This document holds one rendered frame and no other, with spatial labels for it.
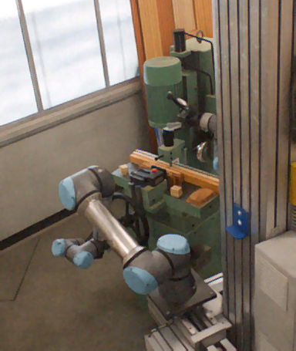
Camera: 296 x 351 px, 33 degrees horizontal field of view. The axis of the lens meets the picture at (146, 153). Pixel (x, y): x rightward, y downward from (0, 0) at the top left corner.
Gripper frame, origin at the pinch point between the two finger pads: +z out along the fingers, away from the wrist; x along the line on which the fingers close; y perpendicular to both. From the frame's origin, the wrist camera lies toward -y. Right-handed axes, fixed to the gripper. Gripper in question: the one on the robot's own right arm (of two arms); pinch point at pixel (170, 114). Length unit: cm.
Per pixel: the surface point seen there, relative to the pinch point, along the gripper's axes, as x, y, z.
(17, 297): 126, -59, 102
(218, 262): 51, -78, -10
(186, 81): -19.7, -6.7, 5.6
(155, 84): -9.8, 7.4, 9.8
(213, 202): 27.0, -32.6, -18.9
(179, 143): 5.8, -26.8, 9.3
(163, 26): -97, -96, 125
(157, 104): -3.0, 0.1, 9.7
